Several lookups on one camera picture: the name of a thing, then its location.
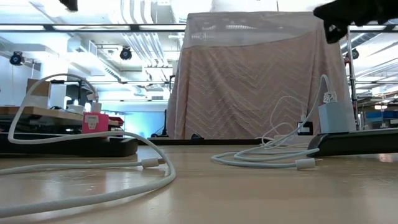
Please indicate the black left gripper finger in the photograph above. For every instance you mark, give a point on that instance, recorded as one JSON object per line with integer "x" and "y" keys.
{"x": 71, "y": 4}

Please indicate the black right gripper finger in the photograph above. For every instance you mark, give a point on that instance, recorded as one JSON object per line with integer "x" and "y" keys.
{"x": 336, "y": 31}
{"x": 337, "y": 12}

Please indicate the white 20W charger adapter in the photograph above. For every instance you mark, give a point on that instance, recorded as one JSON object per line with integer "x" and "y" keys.
{"x": 335, "y": 118}

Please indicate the small charger adapter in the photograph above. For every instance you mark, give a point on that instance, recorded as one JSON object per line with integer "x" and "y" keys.
{"x": 305, "y": 128}

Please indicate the white power strip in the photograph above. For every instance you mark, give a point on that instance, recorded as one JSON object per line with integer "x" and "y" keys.
{"x": 284, "y": 139}

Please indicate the pink charger adapter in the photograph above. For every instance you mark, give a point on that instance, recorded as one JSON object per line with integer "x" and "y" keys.
{"x": 94, "y": 123}

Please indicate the black ceiling spotlight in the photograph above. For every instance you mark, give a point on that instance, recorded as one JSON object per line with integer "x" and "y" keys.
{"x": 16, "y": 58}
{"x": 126, "y": 53}
{"x": 355, "y": 54}

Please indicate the cardboard box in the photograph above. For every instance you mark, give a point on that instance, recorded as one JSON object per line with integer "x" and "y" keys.
{"x": 38, "y": 86}

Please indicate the blue storage bins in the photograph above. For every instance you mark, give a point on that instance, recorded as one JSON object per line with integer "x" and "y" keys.
{"x": 382, "y": 115}

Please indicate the wooden side table metal legs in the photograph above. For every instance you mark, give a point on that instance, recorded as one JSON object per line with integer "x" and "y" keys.
{"x": 46, "y": 111}

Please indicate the narrow black power strip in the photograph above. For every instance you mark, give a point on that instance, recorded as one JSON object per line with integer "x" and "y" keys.
{"x": 357, "y": 143}

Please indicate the pink chevron cloth covered cart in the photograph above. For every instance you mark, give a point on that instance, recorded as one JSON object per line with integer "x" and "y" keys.
{"x": 236, "y": 93}

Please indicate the red item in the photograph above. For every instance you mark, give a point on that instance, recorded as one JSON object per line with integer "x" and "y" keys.
{"x": 116, "y": 120}

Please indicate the wide black power strip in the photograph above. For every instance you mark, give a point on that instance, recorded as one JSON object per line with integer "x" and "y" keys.
{"x": 77, "y": 147}

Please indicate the black aluminium rig frame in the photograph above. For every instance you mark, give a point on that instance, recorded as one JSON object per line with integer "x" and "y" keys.
{"x": 186, "y": 141}

